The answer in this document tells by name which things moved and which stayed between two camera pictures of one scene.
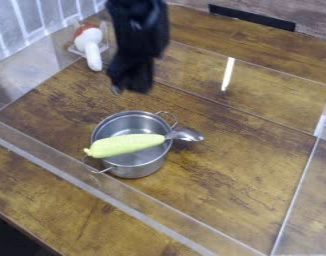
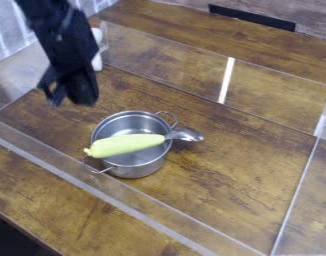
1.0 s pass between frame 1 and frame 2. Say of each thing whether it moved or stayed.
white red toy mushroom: stayed
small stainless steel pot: stayed
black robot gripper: moved
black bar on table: stayed
